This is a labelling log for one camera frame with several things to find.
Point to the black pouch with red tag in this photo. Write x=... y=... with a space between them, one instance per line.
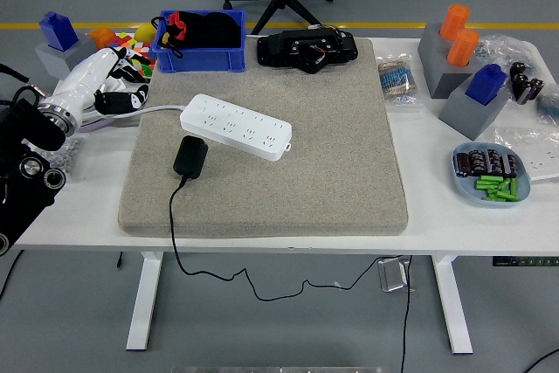
x=209 y=32

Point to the blue plastic bin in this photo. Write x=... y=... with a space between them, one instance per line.
x=196 y=60

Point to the green cylinder part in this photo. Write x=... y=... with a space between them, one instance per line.
x=489 y=178
x=514 y=187
x=493 y=198
x=487 y=185
x=508 y=196
x=504 y=184

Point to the orange cylinder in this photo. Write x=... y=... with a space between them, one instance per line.
x=463 y=47
x=454 y=21

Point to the black table control panel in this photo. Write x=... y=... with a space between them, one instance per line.
x=524 y=261

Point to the clear bag of resistors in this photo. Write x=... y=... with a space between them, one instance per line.
x=397 y=80

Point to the white wall socket in bag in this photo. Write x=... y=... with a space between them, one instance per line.
x=541 y=163

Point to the yellow ball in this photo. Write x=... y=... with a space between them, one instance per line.
x=145 y=33

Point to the black electronic device housing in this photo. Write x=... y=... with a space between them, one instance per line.
x=284 y=47

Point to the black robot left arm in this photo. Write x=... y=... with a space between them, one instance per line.
x=22 y=163

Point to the white power strip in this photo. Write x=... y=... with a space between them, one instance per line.
x=236 y=126

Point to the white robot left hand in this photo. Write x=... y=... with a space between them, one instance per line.
x=87 y=76

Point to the clear bag of screws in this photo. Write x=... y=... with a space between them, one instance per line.
x=72 y=154

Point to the white table leg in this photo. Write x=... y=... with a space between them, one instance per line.
x=146 y=299
x=454 y=303

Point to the clear bag of blue parts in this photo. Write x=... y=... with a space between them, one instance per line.
x=550 y=104

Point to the black plug adapter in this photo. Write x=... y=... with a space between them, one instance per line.
x=191 y=156

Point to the clear plastic bag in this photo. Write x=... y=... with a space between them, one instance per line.
x=502 y=47

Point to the blue bottle-shaped block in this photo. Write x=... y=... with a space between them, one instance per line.
x=485 y=84
x=59 y=32

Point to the metal bracket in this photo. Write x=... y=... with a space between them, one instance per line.
x=393 y=274

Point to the light blue plate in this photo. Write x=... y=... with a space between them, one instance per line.
x=467 y=189

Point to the large grey block holder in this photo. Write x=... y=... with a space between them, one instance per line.
x=432 y=63

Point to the grey-brown mat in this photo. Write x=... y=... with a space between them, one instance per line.
x=305 y=150

